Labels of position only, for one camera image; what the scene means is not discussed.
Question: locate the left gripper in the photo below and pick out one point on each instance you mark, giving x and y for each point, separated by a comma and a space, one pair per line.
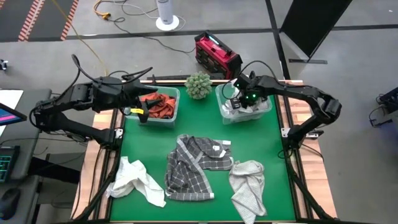
135, 93

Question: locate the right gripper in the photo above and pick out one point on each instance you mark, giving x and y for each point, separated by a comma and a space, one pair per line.
250, 88

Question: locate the white red-checked towel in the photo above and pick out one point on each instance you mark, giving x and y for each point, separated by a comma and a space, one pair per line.
245, 113

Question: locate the plain white towel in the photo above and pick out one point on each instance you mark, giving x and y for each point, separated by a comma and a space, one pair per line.
133, 180

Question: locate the dark grey checked towel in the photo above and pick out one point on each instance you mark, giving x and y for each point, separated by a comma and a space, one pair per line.
189, 174

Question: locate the light grey waffle towel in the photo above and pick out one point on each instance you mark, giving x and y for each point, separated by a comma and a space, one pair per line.
248, 186

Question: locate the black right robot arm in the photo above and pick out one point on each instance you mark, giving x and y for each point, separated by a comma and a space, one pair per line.
311, 93

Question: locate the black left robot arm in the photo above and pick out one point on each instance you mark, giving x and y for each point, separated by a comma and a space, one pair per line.
77, 126

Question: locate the clear plastic bin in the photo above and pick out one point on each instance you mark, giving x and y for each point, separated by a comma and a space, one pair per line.
219, 102
174, 123

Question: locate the potted green succulent plant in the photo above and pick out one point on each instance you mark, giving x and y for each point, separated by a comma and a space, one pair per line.
198, 85

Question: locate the red black tool case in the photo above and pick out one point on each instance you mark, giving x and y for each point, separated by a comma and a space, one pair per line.
217, 56

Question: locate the white cylindrical stand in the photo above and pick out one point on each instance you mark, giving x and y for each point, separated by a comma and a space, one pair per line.
166, 12

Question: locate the black divider panel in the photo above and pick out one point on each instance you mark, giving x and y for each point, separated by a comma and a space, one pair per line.
314, 21

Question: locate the dark grey desk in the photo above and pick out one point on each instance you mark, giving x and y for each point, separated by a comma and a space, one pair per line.
34, 137
29, 199

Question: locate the white paper sheet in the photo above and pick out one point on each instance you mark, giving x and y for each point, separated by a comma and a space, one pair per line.
11, 97

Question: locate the tilted monitor screen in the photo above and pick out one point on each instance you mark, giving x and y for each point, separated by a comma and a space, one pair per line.
9, 115

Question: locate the backlit keyboard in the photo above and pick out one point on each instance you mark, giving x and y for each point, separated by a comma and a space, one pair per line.
7, 165

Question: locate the small black white device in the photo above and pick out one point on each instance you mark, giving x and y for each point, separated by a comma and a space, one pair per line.
3, 64

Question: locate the black computer mouse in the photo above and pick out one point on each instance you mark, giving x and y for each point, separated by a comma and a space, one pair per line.
9, 200

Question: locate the black aluminium table frame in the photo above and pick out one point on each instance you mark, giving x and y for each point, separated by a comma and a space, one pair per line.
298, 205

